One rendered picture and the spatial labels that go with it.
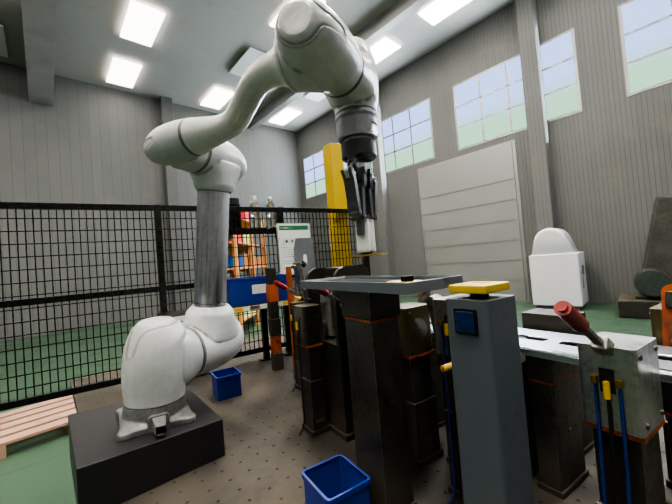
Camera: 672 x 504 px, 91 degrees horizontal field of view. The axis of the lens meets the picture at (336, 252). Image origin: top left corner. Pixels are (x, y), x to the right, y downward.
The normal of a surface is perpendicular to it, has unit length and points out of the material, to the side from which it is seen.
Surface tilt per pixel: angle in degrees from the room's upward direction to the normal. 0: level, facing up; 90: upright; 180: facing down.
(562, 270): 90
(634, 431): 90
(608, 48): 90
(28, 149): 90
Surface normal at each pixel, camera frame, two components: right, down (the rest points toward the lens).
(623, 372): -0.84, 0.05
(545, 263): -0.70, 0.04
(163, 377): 0.64, 0.00
